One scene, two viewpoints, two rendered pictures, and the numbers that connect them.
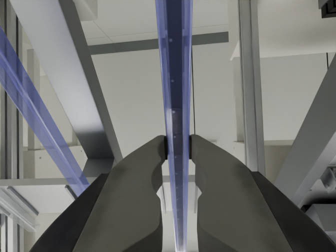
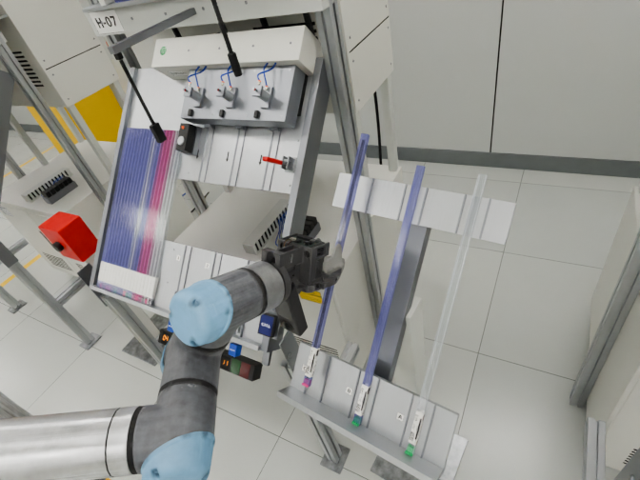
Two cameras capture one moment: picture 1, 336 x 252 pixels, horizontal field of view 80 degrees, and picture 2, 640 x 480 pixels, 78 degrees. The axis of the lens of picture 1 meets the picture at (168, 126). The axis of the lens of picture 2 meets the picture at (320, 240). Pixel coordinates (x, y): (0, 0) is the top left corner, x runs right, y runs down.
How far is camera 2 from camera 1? 0.72 m
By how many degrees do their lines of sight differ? 56
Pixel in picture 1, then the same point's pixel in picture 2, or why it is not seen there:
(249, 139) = (350, 145)
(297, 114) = not seen: hidden behind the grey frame
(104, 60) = not seen: outside the picture
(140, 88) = (611, 90)
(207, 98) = (470, 65)
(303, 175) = (304, 165)
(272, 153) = not seen: hidden behind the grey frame
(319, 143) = (299, 195)
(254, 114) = (350, 163)
